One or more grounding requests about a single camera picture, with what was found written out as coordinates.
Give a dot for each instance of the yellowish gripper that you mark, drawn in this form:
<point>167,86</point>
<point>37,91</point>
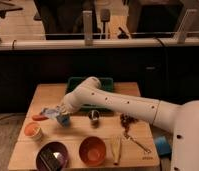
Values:
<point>63,110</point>

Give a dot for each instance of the blue grey towel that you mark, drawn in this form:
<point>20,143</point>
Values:
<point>50,113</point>

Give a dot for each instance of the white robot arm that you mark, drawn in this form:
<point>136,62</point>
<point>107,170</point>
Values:
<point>180,120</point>

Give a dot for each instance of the purple bowl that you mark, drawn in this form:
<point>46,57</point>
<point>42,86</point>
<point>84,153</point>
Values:
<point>60,152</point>

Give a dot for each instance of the red bowl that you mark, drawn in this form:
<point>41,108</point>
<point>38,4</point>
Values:
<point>92,151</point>

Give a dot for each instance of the black box in bowl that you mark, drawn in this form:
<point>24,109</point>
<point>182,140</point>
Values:
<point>48,162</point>

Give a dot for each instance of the light blue cup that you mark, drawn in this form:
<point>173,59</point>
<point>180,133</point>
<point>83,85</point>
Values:
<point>64,120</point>

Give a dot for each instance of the orange carrot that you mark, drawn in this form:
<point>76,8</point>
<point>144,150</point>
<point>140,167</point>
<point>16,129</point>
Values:
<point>39,118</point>

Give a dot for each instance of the small metal cup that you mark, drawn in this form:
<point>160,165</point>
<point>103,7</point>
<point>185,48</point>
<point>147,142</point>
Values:
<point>94,117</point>

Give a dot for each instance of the orange and white cup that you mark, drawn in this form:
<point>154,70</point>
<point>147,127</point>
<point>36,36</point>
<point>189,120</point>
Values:
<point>33,131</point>

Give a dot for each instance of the wooden board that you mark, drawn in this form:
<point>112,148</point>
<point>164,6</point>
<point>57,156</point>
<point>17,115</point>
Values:
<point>133,158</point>

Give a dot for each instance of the green plastic tray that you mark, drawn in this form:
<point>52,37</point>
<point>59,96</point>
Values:
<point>107,84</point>

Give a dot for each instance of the metal fork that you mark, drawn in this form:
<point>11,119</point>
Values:
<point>128,137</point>

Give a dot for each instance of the blue object on floor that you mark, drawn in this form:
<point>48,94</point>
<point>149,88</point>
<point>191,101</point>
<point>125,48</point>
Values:
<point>162,146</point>

